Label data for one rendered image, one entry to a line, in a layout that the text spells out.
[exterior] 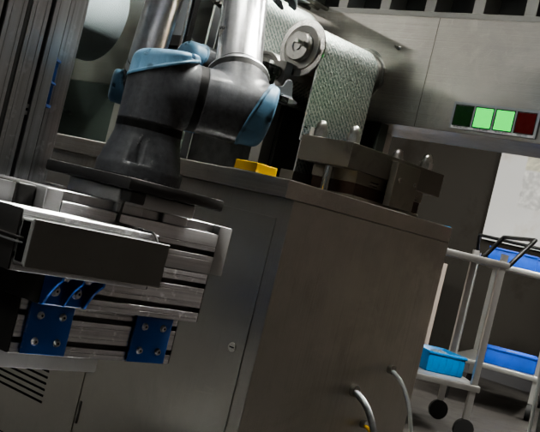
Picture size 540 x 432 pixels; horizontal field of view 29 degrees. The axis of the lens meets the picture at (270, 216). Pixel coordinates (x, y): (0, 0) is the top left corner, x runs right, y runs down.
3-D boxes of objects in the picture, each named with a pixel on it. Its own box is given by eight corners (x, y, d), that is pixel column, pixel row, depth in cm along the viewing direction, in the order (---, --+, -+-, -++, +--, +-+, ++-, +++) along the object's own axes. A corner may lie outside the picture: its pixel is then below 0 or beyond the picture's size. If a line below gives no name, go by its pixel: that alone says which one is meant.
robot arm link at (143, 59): (113, 117, 185) (131, 43, 185) (186, 135, 188) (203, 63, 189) (119, 113, 174) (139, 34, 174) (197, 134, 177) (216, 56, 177)
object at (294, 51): (285, 35, 265) (308, 27, 260) (290, 37, 266) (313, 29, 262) (285, 63, 263) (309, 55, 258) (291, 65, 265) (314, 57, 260)
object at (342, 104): (298, 139, 259) (316, 67, 260) (354, 159, 277) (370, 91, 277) (300, 139, 259) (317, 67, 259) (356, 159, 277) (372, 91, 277)
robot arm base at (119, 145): (133, 177, 170) (147, 118, 170) (75, 165, 180) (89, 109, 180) (196, 194, 182) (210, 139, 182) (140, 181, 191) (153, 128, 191)
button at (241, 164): (232, 168, 235) (235, 158, 235) (253, 174, 240) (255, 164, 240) (255, 172, 230) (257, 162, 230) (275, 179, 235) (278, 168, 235)
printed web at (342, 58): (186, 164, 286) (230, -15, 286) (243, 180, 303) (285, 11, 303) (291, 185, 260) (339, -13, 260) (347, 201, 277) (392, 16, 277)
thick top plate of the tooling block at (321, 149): (297, 158, 254) (303, 134, 254) (389, 188, 283) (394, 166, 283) (347, 167, 243) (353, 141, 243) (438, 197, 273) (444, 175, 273)
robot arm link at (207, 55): (166, 74, 230) (176, 37, 230) (201, 87, 238) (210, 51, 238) (191, 77, 225) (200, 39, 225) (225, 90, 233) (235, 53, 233)
